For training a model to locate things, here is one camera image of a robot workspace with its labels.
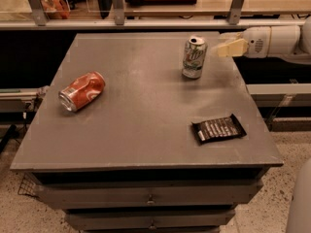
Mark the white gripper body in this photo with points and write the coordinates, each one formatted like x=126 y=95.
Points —
x=257 y=43

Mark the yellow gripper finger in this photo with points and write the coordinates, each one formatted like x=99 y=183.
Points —
x=232 y=48
x=231 y=36

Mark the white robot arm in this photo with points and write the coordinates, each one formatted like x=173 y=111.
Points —
x=291 y=43

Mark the crushed orange soda can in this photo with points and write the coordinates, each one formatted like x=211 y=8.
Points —
x=82 y=91

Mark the black snack bar wrapper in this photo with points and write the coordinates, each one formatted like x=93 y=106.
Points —
x=218 y=129

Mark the grey drawer cabinet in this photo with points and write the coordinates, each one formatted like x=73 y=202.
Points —
x=139 y=129

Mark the top grey drawer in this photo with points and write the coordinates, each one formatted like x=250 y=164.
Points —
x=70 y=196

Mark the grey drawer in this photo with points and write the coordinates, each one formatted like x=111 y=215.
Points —
x=149 y=220
x=70 y=196

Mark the orange plastic bag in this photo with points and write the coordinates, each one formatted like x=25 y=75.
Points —
x=56 y=7

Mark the lower grey drawer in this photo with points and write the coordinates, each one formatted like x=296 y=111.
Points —
x=149 y=220

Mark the right metal shelf bracket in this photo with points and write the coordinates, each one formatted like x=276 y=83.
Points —
x=234 y=13

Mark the metal shelf bracket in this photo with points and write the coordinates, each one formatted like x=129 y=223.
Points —
x=234 y=13
x=37 y=12
x=119 y=12

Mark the middle metal shelf bracket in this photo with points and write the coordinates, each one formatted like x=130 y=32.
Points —
x=119 y=12

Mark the left metal shelf bracket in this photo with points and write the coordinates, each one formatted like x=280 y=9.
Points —
x=37 y=12

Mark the wire mesh basket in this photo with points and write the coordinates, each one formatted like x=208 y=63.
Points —
x=27 y=187

